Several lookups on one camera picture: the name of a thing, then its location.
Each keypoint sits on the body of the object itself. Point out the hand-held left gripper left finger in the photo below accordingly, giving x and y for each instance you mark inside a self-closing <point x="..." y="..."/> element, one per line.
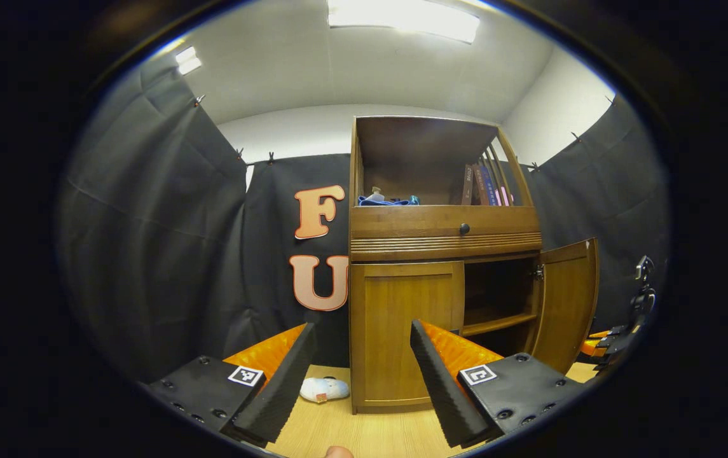
<point x="287" y="388"/>

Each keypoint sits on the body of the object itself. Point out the white plush slipper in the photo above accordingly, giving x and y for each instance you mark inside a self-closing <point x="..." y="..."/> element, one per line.
<point x="324" y="388"/>

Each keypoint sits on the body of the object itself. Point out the wooden shoe cabinet door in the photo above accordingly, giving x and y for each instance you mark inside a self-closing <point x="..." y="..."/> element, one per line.
<point x="567" y="305"/>
<point x="395" y="318"/>

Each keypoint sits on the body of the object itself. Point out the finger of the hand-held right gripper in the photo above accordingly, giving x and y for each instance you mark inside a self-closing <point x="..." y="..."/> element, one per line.
<point x="599" y="346"/>

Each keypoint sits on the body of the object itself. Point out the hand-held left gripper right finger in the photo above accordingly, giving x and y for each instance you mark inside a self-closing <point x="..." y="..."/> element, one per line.
<point x="440" y="388"/>

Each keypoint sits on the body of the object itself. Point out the wooden inner shelf board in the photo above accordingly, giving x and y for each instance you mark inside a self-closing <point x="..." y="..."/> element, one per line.
<point x="497" y="324"/>

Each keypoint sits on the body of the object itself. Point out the small beige figurine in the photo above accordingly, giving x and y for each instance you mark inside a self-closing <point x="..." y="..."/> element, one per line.
<point x="376" y="193"/>

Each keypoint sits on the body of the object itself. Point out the blue cloth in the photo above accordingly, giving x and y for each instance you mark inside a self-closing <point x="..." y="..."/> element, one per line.
<point x="383" y="202"/>

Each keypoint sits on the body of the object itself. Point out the dark red book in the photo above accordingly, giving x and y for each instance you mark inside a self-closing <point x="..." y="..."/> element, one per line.
<point x="478" y="186"/>

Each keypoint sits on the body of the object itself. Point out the black backdrop cloth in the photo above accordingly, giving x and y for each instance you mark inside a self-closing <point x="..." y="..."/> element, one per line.
<point x="160" y="254"/>

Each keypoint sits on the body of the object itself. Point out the small ceiling light panel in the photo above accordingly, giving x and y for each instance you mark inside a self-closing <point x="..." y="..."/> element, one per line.
<point x="188" y="60"/>

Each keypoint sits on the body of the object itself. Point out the brown book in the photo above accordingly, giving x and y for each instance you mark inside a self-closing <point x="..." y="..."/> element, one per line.
<point x="467" y="184"/>

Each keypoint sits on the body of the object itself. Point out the wooden double-door shoe cabinet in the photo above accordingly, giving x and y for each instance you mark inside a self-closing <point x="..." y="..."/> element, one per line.
<point x="440" y="245"/>

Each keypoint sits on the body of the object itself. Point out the large ceiling light panel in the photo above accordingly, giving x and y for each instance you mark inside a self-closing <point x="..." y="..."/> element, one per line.
<point x="402" y="18"/>

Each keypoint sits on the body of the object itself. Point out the wooden drawer with black knob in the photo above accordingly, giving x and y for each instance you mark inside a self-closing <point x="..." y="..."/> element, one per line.
<point x="402" y="222"/>

